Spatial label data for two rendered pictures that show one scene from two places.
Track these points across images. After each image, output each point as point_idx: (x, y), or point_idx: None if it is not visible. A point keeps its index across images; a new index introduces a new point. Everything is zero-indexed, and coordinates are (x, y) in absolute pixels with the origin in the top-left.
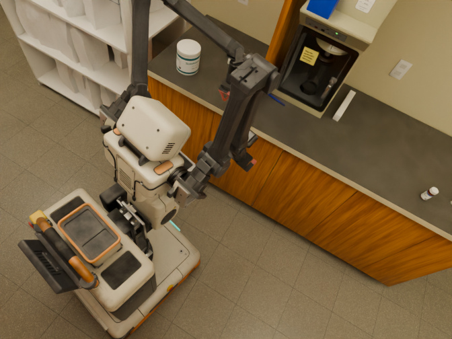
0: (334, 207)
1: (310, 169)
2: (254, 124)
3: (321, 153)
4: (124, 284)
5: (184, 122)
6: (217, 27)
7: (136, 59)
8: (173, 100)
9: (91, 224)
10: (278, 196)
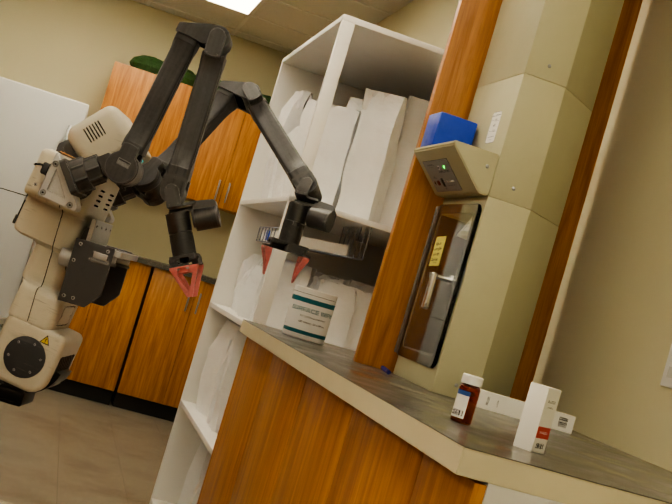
0: None
1: (315, 417)
2: (293, 345)
3: (347, 370)
4: None
5: (235, 432)
6: (294, 149)
7: (175, 139)
8: (244, 382)
9: None
10: None
